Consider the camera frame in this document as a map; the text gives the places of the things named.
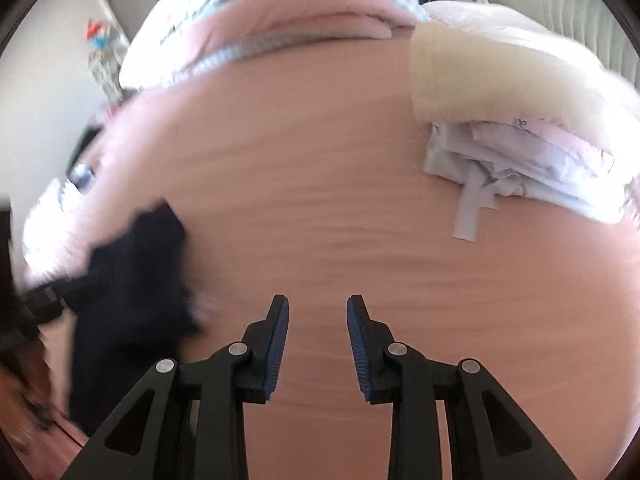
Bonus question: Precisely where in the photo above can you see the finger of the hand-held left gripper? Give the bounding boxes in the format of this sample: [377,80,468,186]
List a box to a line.
[22,272,101,322]

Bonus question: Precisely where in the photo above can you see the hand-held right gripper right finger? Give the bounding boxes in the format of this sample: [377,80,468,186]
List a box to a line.
[346,294,576,480]

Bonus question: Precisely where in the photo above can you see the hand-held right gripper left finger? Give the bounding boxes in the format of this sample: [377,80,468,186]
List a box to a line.
[60,294,291,480]

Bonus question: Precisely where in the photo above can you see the navy pants with white stripes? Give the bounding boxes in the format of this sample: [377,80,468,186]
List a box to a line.
[67,199,221,436]

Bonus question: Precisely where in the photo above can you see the stack of folded white clothes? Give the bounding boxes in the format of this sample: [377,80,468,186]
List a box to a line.
[422,115,640,243]

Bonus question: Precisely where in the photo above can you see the white patterned garment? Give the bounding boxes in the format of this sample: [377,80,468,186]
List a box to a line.
[22,160,108,281]

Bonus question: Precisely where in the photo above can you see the pink bed sheet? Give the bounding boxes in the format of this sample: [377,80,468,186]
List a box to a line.
[20,45,640,480]

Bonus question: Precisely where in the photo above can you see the cluttered white shelf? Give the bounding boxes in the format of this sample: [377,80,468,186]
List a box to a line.
[85,17,126,101]

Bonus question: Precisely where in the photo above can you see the grey door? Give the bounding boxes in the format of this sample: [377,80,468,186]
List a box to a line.
[100,0,173,43]

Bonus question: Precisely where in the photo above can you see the cream fluffy garment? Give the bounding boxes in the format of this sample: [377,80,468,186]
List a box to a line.
[409,22,636,141]

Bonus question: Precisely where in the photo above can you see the folded pink floral quilt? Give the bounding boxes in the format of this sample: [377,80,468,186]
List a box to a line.
[120,0,441,91]

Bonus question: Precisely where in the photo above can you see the pale pink pillow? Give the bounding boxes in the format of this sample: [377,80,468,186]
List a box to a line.
[422,0,640,126]

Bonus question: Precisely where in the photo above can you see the grey-green padded headboard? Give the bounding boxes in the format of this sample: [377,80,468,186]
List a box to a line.
[475,0,631,56]

